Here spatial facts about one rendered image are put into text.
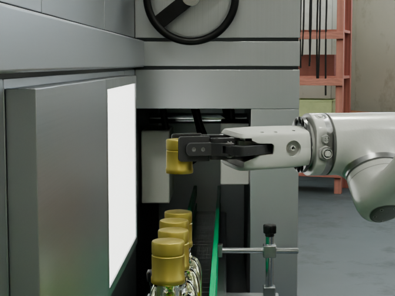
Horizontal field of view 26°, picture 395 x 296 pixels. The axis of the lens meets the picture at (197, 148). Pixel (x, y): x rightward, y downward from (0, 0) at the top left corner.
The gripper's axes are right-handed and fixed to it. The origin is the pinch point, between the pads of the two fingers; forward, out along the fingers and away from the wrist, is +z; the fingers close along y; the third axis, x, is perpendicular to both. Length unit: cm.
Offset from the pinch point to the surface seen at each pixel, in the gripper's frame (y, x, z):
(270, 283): 58, -35, -31
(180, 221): -12.6, -7.3, 4.0
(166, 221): -11.8, -7.3, 5.5
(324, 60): 830, 13, -354
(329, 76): 818, -6, -356
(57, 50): -10.9, 12.3, 17.7
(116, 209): 32.0, -13.5, 5.1
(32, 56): -22.9, 11.5, 21.0
